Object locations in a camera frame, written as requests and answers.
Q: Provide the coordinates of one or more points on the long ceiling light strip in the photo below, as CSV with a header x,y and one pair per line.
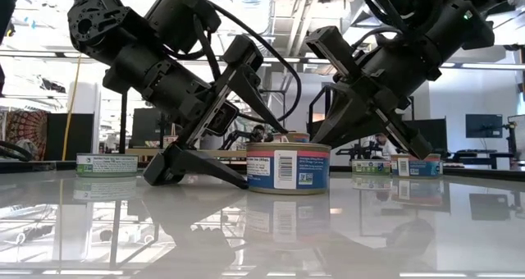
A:
x,y
484,65

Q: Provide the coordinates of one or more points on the small black flat monitor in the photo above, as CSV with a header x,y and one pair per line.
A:
x,y
484,126

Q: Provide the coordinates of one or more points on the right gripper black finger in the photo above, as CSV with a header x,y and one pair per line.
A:
x,y
336,111
365,129

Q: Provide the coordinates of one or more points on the person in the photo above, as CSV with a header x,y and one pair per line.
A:
x,y
258,133
383,144

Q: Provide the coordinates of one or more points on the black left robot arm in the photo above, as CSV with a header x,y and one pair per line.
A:
x,y
135,65

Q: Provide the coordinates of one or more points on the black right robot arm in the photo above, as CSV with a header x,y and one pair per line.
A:
x,y
455,28

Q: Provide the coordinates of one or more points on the black metal table frame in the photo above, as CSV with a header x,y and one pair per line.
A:
x,y
492,173

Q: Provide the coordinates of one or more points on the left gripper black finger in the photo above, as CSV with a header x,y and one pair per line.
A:
x,y
258,98
188,164

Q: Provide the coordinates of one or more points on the small black robot arm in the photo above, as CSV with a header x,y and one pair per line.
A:
x,y
361,150
240,137

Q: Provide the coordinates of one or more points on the black desk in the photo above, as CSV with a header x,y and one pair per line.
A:
x,y
480,158

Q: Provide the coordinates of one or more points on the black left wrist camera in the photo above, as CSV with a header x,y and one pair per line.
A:
x,y
221,118

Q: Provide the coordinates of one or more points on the gold lid blue label can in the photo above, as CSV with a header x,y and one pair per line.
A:
x,y
418,167
293,137
287,168

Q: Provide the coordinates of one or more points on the black panel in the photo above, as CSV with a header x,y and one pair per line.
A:
x,y
78,135

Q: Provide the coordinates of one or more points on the red patterned tapestry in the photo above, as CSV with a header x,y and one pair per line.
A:
x,y
26,127

